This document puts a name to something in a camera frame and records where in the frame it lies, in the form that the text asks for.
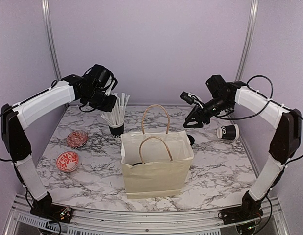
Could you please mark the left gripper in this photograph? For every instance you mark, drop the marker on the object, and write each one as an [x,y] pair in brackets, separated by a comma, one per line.
[108,106]

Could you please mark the front aluminium rail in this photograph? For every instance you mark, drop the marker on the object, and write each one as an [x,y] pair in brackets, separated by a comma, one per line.
[101,222]

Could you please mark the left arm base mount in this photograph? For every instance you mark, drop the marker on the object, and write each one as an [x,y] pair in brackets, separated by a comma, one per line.
[52,210]

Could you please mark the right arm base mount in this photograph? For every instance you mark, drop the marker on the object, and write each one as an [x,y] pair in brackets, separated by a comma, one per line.
[249,209]

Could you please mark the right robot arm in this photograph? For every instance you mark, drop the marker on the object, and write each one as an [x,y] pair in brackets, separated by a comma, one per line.
[286,123]

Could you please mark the left aluminium frame post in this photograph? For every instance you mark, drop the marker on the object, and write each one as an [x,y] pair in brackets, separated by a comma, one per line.
[50,38]

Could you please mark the right aluminium frame post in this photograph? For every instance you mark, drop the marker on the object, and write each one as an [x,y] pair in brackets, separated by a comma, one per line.
[248,39]

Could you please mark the white wrapped straws bundle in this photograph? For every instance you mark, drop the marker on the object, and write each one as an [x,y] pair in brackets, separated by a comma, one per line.
[115,118]

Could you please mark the aluminium frame post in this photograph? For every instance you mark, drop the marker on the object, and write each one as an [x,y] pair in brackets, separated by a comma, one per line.
[50,38]
[248,39]

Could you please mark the red patterned bowl dark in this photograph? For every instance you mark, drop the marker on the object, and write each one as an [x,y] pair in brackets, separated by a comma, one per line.
[77,139]

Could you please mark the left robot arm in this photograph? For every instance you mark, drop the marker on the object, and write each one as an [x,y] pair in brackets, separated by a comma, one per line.
[92,89]

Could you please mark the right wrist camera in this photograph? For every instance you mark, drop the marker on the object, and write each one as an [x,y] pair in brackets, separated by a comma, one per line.
[191,98]

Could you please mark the cream paper bag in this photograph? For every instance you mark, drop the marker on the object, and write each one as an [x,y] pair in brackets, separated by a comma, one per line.
[166,159]

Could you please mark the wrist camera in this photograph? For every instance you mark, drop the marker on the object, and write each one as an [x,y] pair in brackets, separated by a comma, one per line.
[191,98]
[111,87]

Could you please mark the black cup holding straws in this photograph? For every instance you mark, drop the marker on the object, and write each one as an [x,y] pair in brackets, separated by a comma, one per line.
[117,130]

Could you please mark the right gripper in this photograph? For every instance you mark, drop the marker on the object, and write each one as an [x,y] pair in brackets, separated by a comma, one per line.
[201,116]

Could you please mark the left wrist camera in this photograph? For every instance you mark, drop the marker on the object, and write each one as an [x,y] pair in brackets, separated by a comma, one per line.
[111,87]

